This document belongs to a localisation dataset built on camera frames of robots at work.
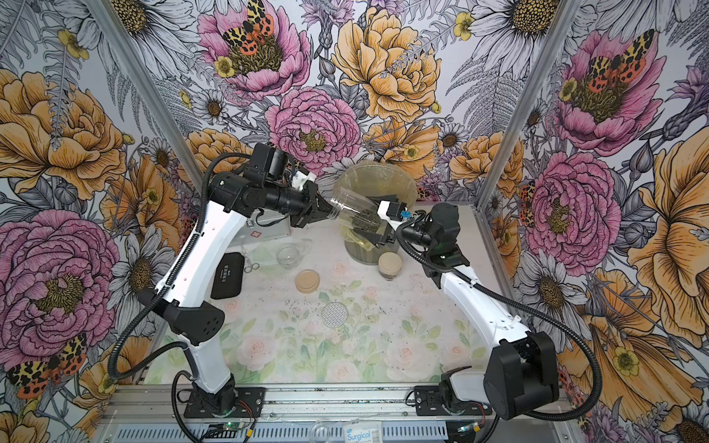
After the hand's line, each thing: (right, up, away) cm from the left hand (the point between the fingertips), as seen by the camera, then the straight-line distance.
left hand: (335, 220), depth 67 cm
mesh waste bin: (+5, -12, +33) cm, 35 cm away
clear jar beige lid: (-21, -12, +37) cm, 45 cm away
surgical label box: (+5, -53, +3) cm, 53 cm away
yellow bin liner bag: (+10, +15, +30) cm, 35 cm away
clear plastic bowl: (-30, -11, +39) cm, 50 cm away
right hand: (+6, +1, +2) cm, 6 cm away
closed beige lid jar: (+15, -14, +28) cm, 35 cm away
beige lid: (-13, -20, +32) cm, 40 cm away
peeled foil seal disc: (-3, -29, +23) cm, 37 cm away
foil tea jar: (+5, +3, +5) cm, 7 cm away
